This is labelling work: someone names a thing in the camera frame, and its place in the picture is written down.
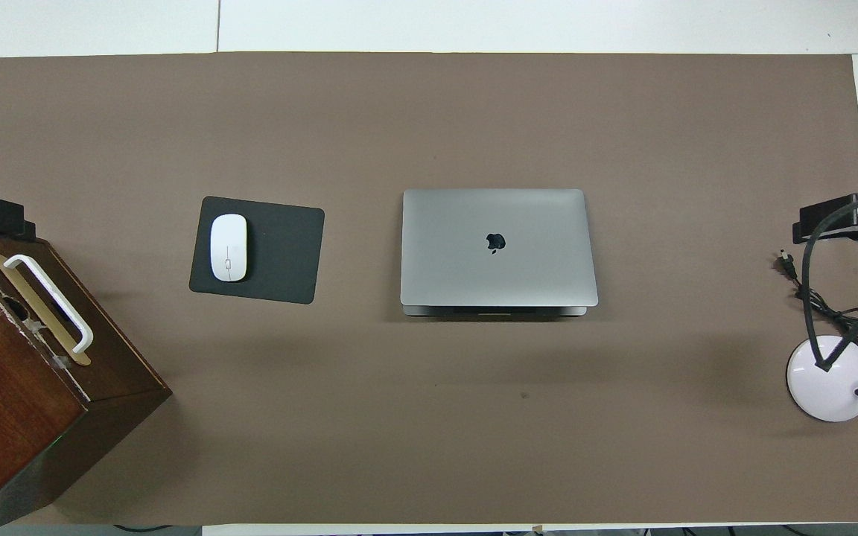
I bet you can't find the grey laptop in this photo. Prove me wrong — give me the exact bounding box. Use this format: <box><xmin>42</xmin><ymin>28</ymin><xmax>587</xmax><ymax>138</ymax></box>
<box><xmin>400</xmin><ymin>188</ymin><xmax>600</xmax><ymax>319</ymax></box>

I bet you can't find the white desk lamp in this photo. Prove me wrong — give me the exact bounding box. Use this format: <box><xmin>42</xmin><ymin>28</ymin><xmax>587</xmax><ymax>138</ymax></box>
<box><xmin>786</xmin><ymin>266</ymin><xmax>858</xmax><ymax>424</ymax></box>

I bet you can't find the white computer mouse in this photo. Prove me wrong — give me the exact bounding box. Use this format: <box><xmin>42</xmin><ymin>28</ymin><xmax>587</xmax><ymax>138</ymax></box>
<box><xmin>210</xmin><ymin>214</ymin><xmax>249</xmax><ymax>283</ymax></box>

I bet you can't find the black mouse pad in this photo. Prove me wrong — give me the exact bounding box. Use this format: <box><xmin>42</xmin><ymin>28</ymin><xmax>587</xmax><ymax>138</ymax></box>
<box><xmin>189</xmin><ymin>196</ymin><xmax>325</xmax><ymax>304</ymax></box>

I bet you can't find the brown table mat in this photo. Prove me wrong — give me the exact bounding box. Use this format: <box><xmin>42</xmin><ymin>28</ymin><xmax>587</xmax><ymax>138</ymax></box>
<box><xmin>0</xmin><ymin>52</ymin><xmax>858</xmax><ymax>526</ymax></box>

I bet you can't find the black power cord plug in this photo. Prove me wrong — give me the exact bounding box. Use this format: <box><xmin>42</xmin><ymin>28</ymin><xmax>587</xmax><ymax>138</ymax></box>
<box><xmin>775</xmin><ymin>251</ymin><xmax>858</xmax><ymax>348</ymax></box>

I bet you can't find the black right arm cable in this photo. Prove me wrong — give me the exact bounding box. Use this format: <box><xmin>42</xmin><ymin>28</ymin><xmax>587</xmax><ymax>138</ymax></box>
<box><xmin>803</xmin><ymin>191</ymin><xmax>858</xmax><ymax>371</ymax></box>

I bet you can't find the white box handle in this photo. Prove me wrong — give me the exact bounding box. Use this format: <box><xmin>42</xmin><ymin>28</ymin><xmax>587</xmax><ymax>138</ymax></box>
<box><xmin>3</xmin><ymin>254</ymin><xmax>95</xmax><ymax>354</ymax></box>

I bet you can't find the gold handle plate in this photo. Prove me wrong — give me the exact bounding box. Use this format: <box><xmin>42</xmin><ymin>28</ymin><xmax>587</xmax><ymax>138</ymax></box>
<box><xmin>0</xmin><ymin>253</ymin><xmax>92</xmax><ymax>367</ymax></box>

